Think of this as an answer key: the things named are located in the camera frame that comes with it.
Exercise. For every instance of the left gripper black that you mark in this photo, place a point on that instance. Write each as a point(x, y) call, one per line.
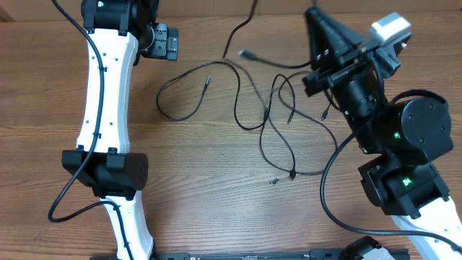
point(166, 48)

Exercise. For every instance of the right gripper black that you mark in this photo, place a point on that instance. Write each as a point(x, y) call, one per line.
point(345, 69)

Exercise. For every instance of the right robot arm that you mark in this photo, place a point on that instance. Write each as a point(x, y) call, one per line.
point(404, 134)

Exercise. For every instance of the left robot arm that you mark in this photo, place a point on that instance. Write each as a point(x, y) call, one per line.
point(118, 34)

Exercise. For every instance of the small black debris piece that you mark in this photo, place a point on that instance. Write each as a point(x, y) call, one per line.
point(274, 181)

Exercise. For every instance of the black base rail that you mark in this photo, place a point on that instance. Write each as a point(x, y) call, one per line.
point(363, 248)

